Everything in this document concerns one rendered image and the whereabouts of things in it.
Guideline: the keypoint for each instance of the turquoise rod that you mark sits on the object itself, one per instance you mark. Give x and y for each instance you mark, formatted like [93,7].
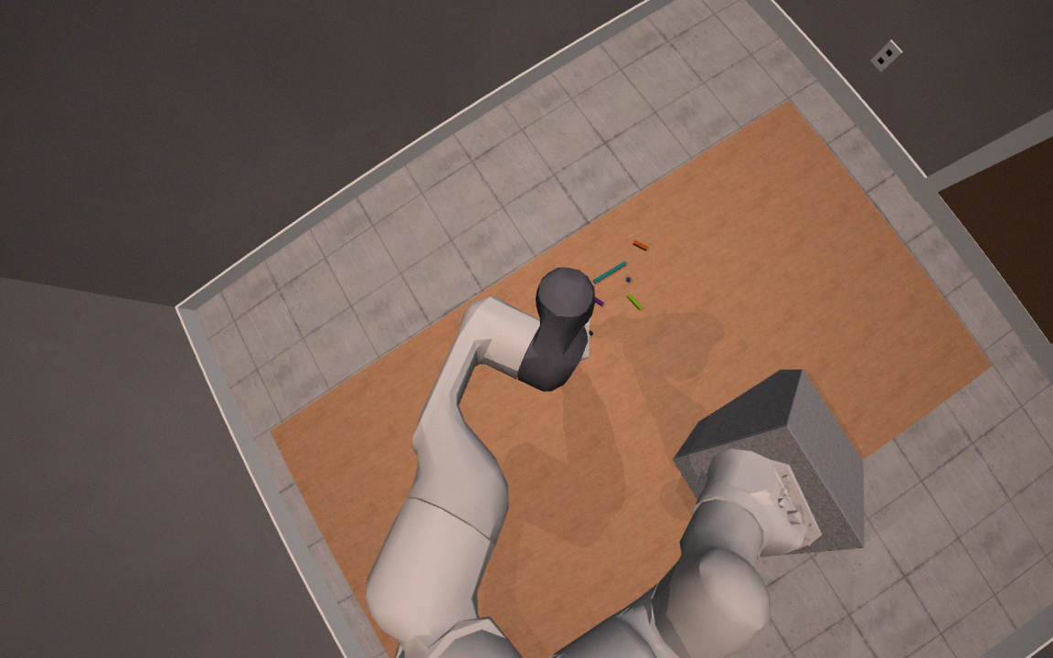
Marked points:
[604,275]

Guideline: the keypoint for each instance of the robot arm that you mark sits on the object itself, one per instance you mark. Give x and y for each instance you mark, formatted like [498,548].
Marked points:
[423,586]

